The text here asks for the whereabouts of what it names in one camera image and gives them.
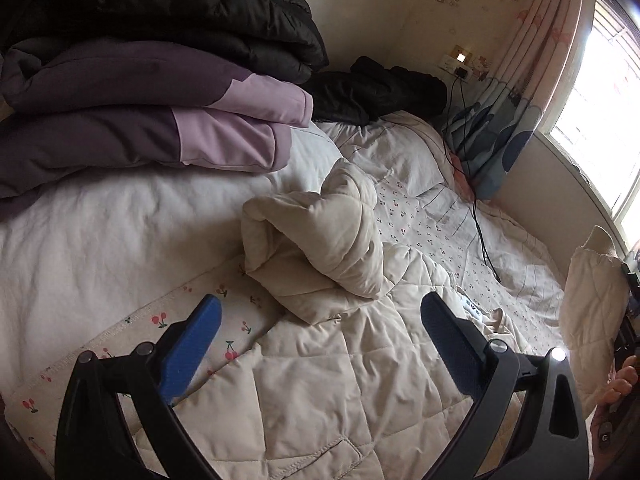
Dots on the person's right hand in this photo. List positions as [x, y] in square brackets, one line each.
[620, 385]

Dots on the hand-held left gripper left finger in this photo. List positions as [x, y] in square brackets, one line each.
[192, 345]

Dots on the lit wall switch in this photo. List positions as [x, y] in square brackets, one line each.
[462, 54]

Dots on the black crumpled jacket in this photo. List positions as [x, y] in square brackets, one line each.
[380, 90]

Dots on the wall power socket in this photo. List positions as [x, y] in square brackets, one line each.
[456, 69]

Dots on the small floral print quilt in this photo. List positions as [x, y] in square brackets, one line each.
[425, 210]

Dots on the black folded puffer jacket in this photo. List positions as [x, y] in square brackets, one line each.
[200, 5]

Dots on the purple folded jacket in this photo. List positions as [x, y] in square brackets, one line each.
[100, 135]

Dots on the pink and blue curtain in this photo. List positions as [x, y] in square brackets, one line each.
[530, 60]

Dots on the cream quilted blanket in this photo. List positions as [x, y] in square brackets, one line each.
[325, 360]

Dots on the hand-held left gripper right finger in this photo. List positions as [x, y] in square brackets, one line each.
[450, 345]

